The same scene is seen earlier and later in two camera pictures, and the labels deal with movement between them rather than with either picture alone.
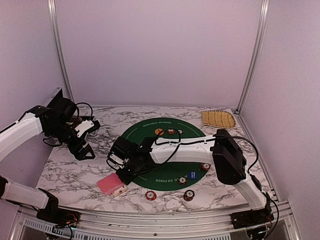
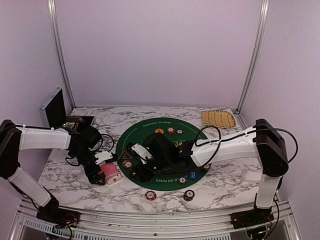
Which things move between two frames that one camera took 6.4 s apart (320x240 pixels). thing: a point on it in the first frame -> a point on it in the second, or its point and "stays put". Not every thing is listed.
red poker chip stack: x=150 y=195 stays put
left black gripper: x=79 y=155 -> x=93 y=180
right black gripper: x=127 y=179 -> x=144 y=176
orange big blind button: x=157 y=131 stays put
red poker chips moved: x=171 y=131 stays put
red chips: x=205 y=166 stays put
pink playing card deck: x=110 y=184 -> x=108 y=169
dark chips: x=183 y=180 stays put
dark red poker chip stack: x=188 y=195 stays put
